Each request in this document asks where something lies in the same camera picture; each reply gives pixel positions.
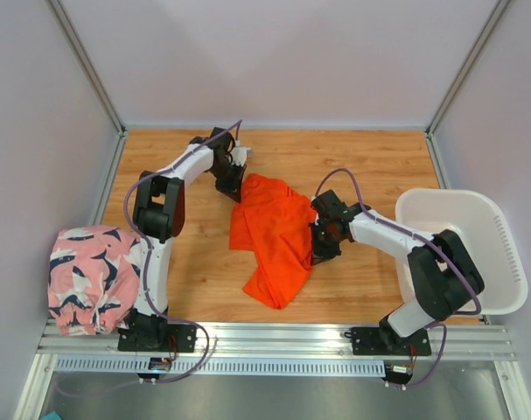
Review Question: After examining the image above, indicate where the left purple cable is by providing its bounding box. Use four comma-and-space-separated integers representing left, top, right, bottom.
122, 118, 244, 386

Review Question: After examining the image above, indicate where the right aluminium frame post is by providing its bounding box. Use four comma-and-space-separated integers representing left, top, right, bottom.
425, 0, 515, 135

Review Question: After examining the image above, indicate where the left aluminium frame post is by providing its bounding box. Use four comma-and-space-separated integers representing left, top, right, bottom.
45, 0, 127, 135

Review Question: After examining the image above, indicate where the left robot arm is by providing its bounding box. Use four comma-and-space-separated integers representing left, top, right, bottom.
123, 123, 253, 351

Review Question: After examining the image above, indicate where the aluminium front rail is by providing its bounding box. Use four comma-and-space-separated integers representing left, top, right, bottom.
37, 320, 517, 361

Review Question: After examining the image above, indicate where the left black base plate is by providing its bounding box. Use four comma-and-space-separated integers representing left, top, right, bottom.
117, 324, 196, 354

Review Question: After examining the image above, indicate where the pink patterned garment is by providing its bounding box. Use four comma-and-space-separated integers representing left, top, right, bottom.
47, 225, 143, 336

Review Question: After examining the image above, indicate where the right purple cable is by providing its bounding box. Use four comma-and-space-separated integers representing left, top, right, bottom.
313, 168, 483, 390

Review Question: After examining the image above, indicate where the white laundry basket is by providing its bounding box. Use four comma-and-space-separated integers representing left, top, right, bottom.
395, 188, 528, 316

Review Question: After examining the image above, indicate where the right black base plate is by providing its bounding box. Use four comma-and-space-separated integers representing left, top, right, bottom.
345, 326, 432, 356

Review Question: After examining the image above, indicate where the orange garment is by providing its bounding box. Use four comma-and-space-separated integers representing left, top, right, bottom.
229, 173, 316, 310

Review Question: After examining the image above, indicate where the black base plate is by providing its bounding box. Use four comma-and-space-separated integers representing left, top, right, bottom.
117, 324, 196, 354
345, 326, 432, 356

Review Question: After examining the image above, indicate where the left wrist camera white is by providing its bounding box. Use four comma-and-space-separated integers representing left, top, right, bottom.
230, 146, 253, 166

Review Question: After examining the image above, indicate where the teal object at bottom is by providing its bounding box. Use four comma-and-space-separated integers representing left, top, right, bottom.
39, 411, 62, 420

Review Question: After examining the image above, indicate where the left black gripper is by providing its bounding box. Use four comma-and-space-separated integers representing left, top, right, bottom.
209, 160, 247, 202

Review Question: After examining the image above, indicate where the aluminium frame post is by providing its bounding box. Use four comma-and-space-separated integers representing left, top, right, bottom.
45, 0, 127, 135
425, 0, 515, 135

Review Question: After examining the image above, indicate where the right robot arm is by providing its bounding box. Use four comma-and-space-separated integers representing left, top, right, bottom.
310, 190, 485, 354

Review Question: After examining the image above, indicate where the slotted cable duct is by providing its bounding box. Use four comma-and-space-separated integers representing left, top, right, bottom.
53, 355, 386, 378

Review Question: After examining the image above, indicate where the purple cable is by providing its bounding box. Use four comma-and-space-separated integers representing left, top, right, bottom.
313, 168, 483, 390
122, 118, 244, 386

